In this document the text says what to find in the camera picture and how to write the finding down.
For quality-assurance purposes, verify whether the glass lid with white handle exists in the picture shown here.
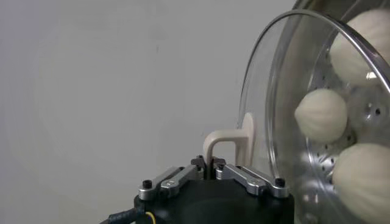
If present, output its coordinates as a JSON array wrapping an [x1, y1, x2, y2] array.
[[202, 9, 390, 224]]

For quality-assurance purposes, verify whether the white steamed baozi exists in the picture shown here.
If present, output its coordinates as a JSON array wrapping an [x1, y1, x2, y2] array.
[[329, 8, 390, 88], [294, 88, 348, 144], [331, 142, 390, 224]]

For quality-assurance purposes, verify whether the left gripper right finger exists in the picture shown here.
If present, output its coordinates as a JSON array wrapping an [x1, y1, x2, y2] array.
[[212, 156, 290, 200]]

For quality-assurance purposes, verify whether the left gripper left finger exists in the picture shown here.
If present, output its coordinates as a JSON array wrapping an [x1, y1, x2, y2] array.
[[138, 154, 211, 201]]

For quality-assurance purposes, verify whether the perforated steel steamer basket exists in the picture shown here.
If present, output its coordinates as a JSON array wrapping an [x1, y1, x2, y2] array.
[[264, 0, 390, 224]]

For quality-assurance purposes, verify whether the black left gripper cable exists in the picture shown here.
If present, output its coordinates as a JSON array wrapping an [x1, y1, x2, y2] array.
[[99, 206, 157, 224]]

